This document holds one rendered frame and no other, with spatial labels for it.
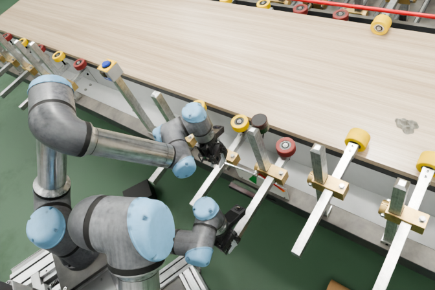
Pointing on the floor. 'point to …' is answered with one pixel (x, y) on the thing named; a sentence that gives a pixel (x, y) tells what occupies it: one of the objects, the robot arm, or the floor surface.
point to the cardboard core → (336, 286)
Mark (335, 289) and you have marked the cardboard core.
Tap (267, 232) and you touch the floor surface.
